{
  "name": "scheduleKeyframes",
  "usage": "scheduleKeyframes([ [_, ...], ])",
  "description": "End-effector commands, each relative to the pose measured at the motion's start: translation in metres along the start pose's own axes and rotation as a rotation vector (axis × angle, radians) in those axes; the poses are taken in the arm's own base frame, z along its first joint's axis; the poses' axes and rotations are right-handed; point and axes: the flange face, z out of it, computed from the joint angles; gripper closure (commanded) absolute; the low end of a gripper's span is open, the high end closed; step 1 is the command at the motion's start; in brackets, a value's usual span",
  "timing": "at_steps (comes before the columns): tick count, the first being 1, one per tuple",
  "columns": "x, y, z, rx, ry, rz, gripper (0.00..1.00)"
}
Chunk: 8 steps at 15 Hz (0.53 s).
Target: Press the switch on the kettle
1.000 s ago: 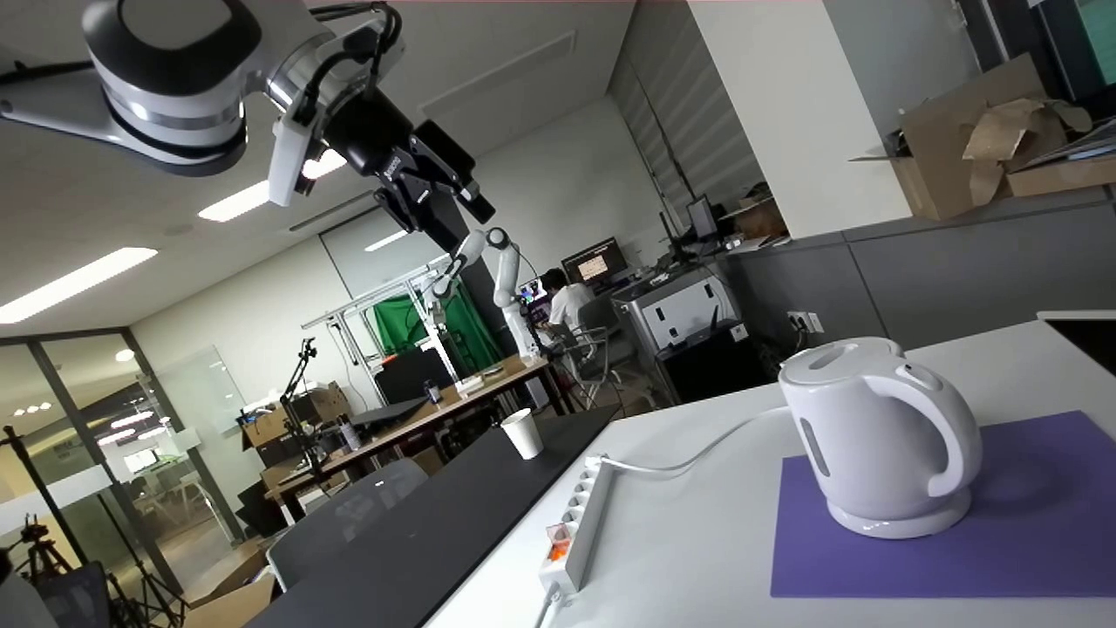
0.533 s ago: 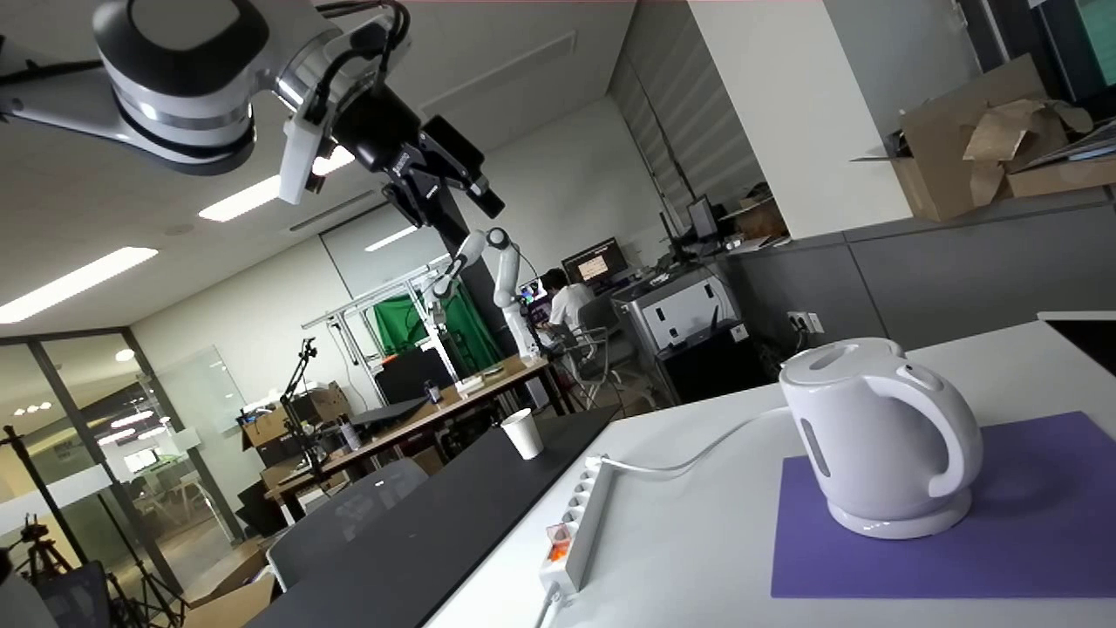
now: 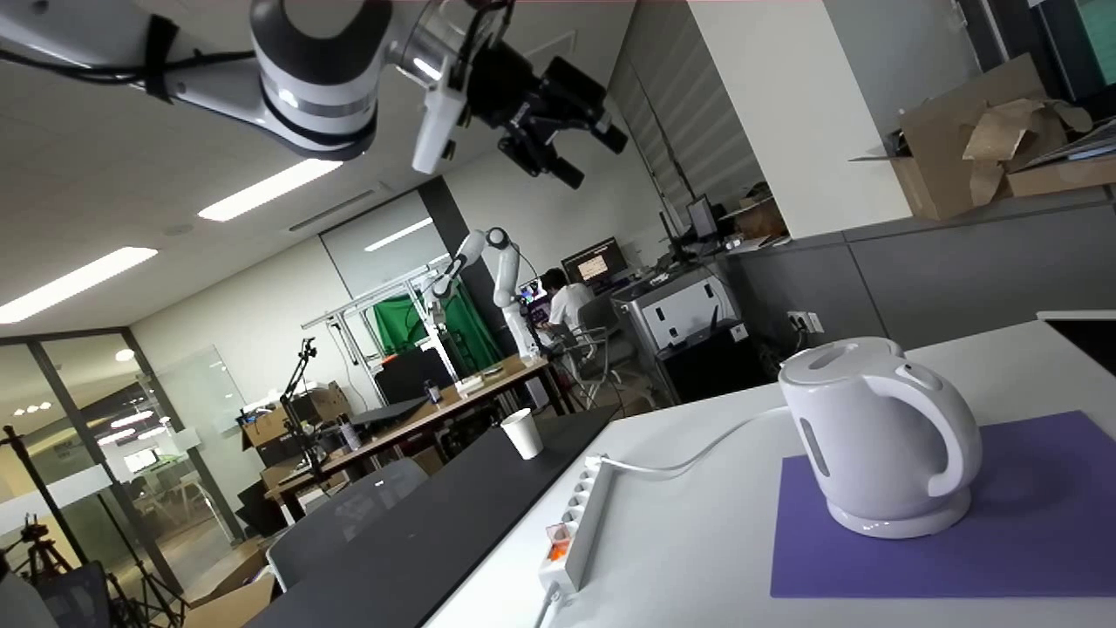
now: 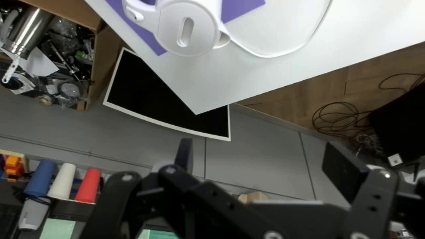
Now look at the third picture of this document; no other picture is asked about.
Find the white electric kettle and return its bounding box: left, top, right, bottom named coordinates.
left=775, top=333, right=985, bottom=545

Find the purple table mat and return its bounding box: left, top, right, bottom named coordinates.
left=766, top=407, right=1116, bottom=602

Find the long wooden work table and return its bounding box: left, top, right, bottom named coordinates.
left=261, top=355, right=550, bottom=515

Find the large open cardboard box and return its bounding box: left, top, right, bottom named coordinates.
left=849, top=48, right=1116, bottom=225

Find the black camera on stand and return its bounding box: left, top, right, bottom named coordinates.
left=278, top=333, right=325, bottom=405

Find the brown cardboard floor box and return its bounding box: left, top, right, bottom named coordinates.
left=180, top=545, right=281, bottom=628

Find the white kettle power cable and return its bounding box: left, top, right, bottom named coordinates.
left=596, top=405, right=793, bottom=480

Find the long ceiling light panel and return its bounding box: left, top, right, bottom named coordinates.
left=0, top=245, right=160, bottom=328

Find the seated person in white shirt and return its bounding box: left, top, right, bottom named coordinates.
left=538, top=266, right=603, bottom=352

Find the short ceiling light panel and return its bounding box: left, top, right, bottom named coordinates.
left=196, top=154, right=347, bottom=225

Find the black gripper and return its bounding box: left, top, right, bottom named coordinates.
left=460, top=39, right=631, bottom=190

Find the white power strip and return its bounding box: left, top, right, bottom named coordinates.
left=538, top=451, right=617, bottom=595

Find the black camera tripod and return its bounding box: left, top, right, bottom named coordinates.
left=0, top=423, right=187, bottom=628

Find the black computer monitor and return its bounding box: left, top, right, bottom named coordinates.
left=556, top=238, right=631, bottom=288

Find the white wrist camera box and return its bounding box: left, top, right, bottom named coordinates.
left=409, top=82, right=470, bottom=178

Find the green screen cloth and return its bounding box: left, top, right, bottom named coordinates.
left=367, top=287, right=504, bottom=381

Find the white cabinet with handles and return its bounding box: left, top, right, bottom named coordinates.
left=617, top=266, right=749, bottom=358

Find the white paper cup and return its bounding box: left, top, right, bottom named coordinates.
left=499, top=405, right=547, bottom=464

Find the white wall outlet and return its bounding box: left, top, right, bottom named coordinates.
left=786, top=307, right=831, bottom=343

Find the white power strip cord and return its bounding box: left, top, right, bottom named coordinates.
left=528, top=578, right=563, bottom=628

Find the grey partition wall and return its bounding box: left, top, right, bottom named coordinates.
left=726, top=187, right=1116, bottom=355

